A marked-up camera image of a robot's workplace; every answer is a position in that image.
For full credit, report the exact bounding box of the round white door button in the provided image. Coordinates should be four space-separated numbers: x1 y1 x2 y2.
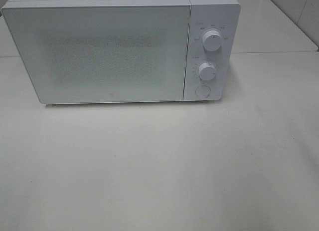
195 85 211 100

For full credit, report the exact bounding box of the white microwave knob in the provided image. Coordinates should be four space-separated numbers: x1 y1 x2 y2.
201 28 223 52
198 62 217 81

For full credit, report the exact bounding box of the white microwave door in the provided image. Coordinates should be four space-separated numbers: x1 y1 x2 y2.
3 6 190 104

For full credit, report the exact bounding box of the white microwave oven body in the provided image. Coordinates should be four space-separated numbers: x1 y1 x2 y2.
1 0 241 103

